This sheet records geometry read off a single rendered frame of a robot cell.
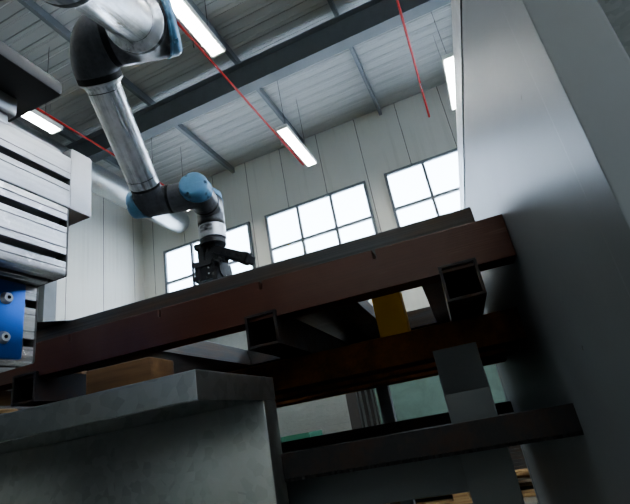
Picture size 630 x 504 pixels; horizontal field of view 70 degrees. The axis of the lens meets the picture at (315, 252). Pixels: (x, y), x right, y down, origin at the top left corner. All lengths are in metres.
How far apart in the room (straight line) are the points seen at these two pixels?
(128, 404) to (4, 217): 0.23
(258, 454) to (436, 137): 9.99
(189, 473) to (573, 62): 0.61
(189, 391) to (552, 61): 0.42
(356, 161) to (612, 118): 10.33
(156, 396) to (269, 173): 11.00
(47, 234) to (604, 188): 0.54
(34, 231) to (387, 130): 10.37
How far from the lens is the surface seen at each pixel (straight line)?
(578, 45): 0.36
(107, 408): 0.55
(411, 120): 10.78
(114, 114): 1.14
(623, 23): 0.82
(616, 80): 0.35
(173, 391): 0.50
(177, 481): 0.69
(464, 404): 0.66
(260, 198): 11.27
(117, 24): 0.91
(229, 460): 0.65
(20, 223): 0.58
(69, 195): 0.64
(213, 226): 1.25
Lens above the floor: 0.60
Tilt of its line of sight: 21 degrees up
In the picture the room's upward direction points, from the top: 11 degrees counter-clockwise
